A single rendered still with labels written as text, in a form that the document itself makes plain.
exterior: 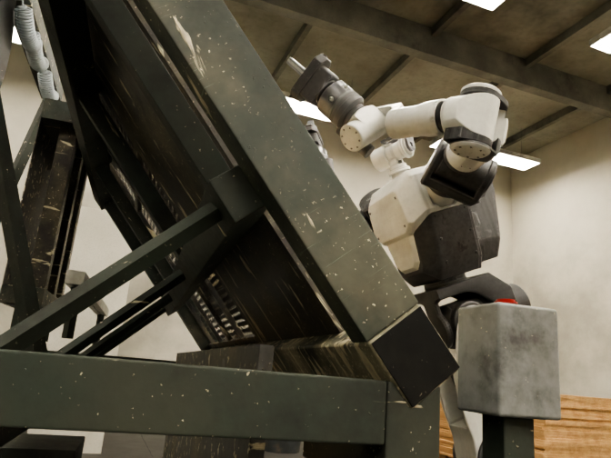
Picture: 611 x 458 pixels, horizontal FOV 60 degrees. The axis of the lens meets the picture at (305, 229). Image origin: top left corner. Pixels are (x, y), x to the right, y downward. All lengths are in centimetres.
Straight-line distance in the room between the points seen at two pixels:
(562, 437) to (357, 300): 395
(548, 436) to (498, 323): 369
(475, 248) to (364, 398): 76
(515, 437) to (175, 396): 55
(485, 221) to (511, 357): 65
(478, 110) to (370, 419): 60
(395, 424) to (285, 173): 41
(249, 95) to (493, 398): 61
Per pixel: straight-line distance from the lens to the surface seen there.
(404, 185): 141
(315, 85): 128
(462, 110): 107
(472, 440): 151
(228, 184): 86
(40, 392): 76
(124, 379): 75
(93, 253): 507
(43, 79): 295
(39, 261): 237
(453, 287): 147
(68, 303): 86
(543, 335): 98
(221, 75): 86
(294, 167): 83
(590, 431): 490
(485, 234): 152
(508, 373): 94
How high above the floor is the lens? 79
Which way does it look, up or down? 15 degrees up
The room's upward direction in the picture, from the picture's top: 5 degrees clockwise
